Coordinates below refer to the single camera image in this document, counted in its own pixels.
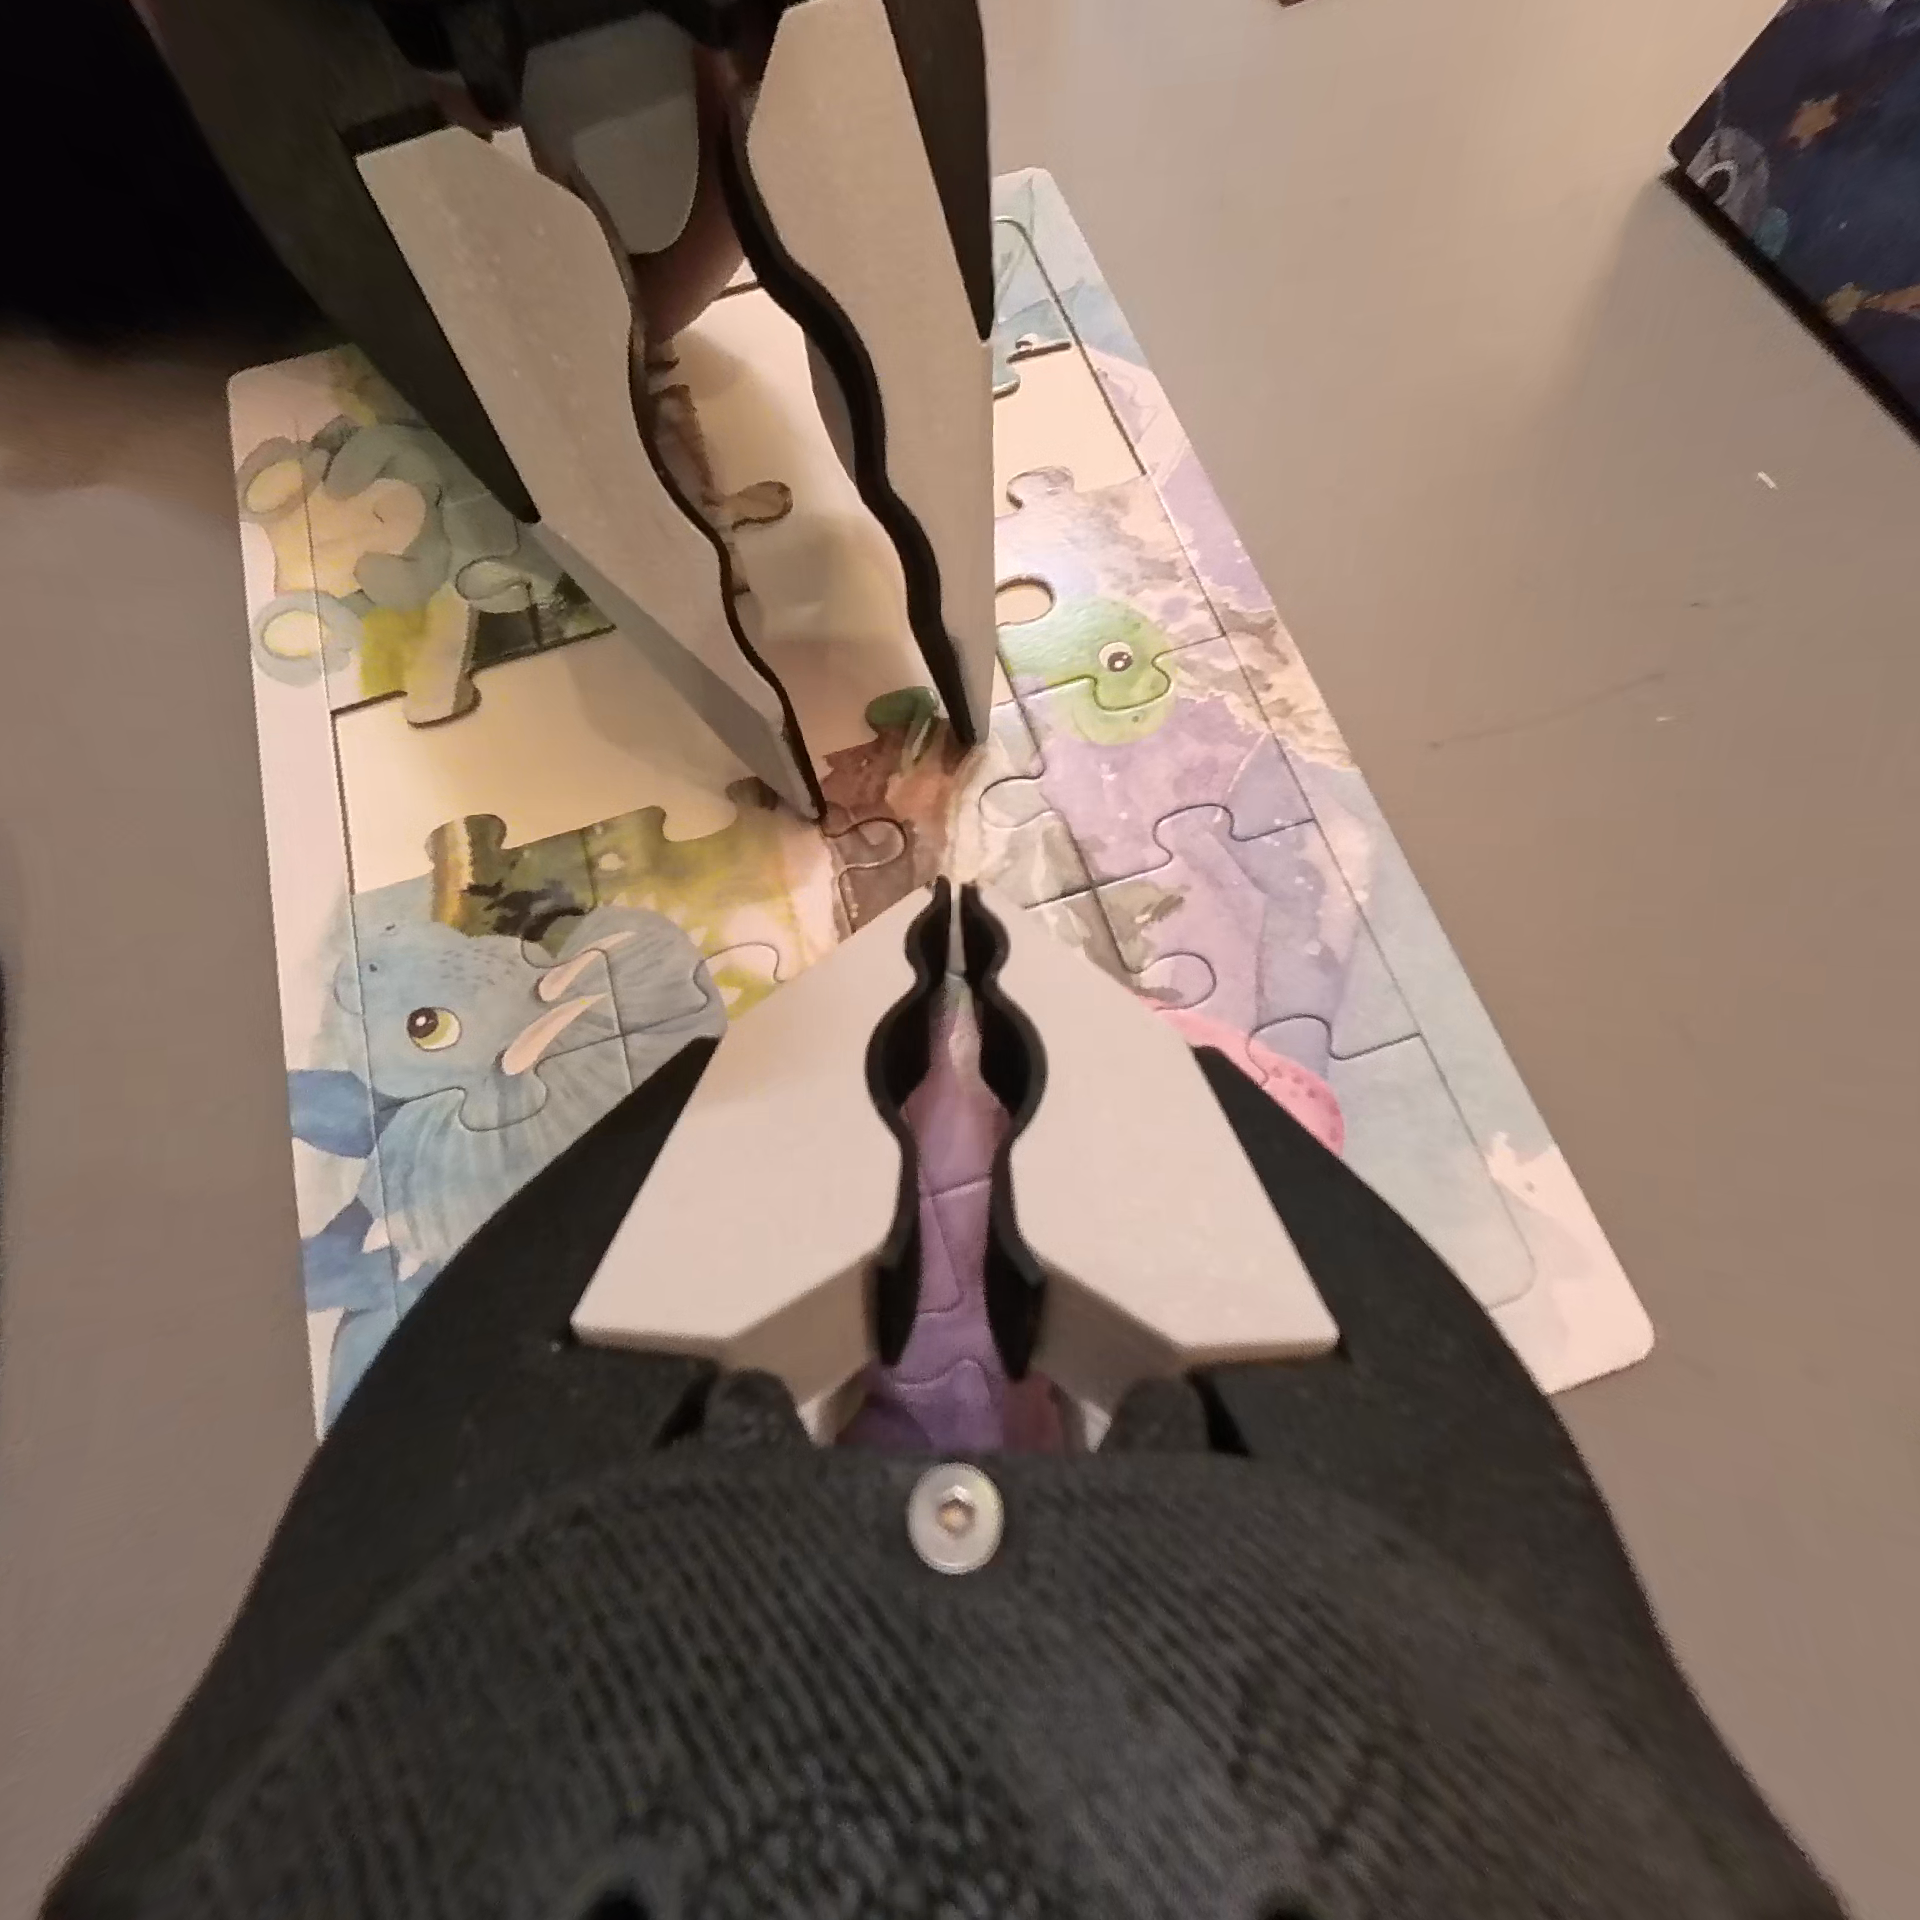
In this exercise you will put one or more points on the dinosaur jigsaw puzzle board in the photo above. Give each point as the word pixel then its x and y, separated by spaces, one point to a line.
pixel 1279 845

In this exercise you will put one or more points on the brown and grey puzzle piece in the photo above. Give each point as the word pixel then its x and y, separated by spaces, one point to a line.
pixel 883 787

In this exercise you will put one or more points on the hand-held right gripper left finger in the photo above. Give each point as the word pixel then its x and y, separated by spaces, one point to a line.
pixel 754 1187

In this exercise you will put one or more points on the person's left hand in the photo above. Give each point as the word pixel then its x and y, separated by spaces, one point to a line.
pixel 695 296

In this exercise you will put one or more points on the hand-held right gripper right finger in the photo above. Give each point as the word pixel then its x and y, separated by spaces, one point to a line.
pixel 1151 1201

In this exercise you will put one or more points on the printed jigsaw puzzle box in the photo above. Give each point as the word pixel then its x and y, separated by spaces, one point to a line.
pixel 1815 183

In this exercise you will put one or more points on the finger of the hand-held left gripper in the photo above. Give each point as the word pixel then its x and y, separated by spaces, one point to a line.
pixel 521 326
pixel 918 377

